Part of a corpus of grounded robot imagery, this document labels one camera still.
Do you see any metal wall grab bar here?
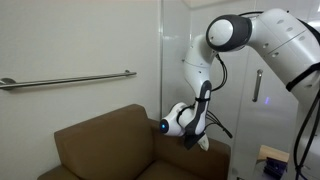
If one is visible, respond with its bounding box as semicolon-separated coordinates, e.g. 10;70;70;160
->
0;69;138;91

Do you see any white vertical corner trim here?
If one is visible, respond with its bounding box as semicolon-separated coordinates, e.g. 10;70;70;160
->
158;0;165;121

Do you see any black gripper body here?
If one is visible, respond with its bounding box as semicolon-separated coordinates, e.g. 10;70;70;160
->
182;131;206;151

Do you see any black strap around arm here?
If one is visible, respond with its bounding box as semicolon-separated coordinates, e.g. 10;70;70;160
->
285;62;320;93

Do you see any purple clamp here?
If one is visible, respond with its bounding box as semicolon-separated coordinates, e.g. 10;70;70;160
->
263;157;288;180

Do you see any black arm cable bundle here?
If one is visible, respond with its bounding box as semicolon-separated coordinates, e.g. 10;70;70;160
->
205;10;320;180

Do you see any brown armchair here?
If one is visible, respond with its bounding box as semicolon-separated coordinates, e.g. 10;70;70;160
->
37;103;232;180

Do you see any wooden board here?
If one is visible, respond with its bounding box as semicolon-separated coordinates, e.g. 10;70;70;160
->
256;144;290;164

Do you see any metal shower door handle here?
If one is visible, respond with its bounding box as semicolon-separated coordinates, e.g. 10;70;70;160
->
252;68;264;103

